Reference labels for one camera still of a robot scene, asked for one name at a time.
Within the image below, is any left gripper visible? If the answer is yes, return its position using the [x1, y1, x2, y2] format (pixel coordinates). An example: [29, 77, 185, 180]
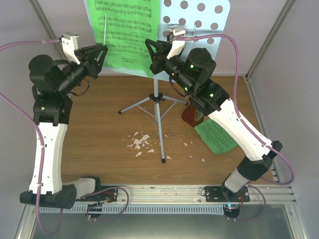
[57, 43, 108, 94]

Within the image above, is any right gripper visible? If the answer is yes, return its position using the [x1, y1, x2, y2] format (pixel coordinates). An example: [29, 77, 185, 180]
[146, 38, 195, 93]

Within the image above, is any green sheet music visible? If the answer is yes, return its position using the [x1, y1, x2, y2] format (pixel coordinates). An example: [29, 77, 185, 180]
[194, 119, 238, 154]
[86, 0, 160, 77]

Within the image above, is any light blue music stand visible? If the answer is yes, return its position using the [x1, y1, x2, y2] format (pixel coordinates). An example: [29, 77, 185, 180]
[83, 0, 231, 164]

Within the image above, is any wooden metronome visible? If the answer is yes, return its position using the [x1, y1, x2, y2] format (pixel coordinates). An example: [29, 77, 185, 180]
[181, 105, 204, 128]

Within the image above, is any clear metronome cover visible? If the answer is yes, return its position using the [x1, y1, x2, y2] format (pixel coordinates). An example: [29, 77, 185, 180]
[195, 111, 204, 121]

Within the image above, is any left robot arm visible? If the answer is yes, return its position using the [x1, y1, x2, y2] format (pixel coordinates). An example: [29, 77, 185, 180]
[19, 44, 108, 209]

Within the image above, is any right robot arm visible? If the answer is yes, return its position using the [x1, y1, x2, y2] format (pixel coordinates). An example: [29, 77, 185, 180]
[145, 39, 283, 202]

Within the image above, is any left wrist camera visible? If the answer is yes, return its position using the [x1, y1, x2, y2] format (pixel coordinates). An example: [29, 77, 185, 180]
[61, 33, 80, 65]

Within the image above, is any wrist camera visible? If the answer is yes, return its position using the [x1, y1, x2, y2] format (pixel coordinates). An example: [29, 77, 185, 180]
[165, 24, 187, 60]
[61, 33, 80, 65]

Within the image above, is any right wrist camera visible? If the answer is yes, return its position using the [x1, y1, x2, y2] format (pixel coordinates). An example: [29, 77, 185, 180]
[165, 24, 187, 60]

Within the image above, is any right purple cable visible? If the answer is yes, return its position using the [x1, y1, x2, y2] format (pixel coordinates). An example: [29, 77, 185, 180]
[174, 33, 296, 186]

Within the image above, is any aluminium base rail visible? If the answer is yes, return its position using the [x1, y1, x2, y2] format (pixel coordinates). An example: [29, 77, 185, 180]
[27, 183, 297, 205]

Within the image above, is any grey slotted cable duct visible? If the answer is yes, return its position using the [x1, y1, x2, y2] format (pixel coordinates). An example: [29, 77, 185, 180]
[37, 204, 225, 215]

